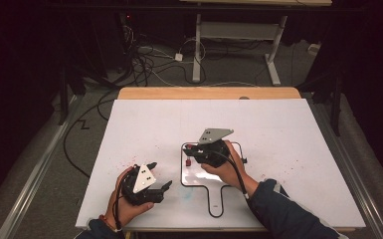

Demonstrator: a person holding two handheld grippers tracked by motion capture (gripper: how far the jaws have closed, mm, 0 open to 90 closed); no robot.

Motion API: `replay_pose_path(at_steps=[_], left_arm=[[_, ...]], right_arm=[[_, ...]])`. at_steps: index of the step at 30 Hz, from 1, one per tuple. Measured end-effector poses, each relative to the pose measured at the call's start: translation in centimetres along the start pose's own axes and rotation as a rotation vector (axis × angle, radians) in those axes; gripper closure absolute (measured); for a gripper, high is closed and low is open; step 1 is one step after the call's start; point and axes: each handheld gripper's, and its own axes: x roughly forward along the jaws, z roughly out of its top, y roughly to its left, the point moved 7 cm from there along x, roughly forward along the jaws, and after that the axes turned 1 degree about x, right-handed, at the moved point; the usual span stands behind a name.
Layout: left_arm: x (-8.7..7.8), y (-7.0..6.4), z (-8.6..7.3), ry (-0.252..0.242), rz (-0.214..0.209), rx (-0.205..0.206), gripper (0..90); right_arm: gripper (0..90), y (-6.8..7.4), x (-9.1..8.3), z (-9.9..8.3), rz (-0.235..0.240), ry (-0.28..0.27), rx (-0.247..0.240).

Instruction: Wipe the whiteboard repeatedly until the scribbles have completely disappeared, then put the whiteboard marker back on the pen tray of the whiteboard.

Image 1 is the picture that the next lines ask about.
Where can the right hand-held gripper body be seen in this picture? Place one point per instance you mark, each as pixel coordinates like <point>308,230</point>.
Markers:
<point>212,136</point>

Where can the person's right hand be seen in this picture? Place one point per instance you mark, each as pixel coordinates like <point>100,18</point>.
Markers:
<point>232,172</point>

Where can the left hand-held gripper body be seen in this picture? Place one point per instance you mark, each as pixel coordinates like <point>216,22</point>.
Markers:
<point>144,179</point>

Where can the metal floor rail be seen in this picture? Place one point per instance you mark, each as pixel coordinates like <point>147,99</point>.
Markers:
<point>36,172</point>
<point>358,186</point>

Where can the large white foam board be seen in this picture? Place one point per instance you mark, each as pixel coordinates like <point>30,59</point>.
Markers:
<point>262,119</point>

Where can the white marker with red cap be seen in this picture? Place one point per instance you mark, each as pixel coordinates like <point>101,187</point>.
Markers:
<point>188,162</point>

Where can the person's left hand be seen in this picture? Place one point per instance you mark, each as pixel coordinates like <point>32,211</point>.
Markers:
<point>126,212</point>

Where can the small white box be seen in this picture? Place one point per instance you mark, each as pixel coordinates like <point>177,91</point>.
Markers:
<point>313,48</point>

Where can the white metal table frame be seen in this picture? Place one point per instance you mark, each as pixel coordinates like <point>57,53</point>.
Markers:
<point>238,30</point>

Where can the white power adapter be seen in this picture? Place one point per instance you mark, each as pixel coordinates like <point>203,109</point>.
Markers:
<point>178,57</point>

